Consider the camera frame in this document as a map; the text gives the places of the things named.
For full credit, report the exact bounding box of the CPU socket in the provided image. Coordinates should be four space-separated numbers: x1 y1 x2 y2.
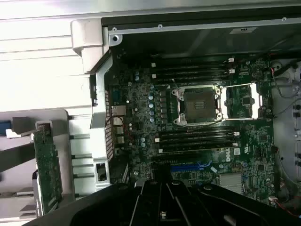
173 84 224 125

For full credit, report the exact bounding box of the plain grey case handle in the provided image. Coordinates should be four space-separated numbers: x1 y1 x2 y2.
70 20 110 74

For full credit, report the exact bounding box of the green motherboard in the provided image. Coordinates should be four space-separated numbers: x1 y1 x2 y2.
103 50 276 208

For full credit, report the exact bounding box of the open black PC case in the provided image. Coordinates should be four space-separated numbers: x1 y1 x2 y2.
70 4 301 226

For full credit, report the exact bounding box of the grey wire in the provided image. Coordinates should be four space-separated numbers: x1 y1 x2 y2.
272 79 301 99

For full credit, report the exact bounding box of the blue expansion slot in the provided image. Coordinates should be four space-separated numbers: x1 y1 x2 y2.
170 163 206 173

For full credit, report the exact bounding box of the red wire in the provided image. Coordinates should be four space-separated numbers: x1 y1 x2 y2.
274 199 301 218

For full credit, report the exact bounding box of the grey parts rack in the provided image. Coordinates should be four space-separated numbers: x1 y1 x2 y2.
0 109 71 226

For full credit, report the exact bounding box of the black RAM slot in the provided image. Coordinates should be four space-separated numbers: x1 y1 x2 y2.
155 136 238 144
150 58 236 68
151 69 236 81
157 128 240 137

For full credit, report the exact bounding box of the silver chipset heat sink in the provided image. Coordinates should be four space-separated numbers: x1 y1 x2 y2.
219 173 245 194

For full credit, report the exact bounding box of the metal socket cover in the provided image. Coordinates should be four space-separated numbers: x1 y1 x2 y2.
222 82 263 121

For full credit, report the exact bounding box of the blue disk carrier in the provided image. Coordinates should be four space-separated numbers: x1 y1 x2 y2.
0 120 12 137

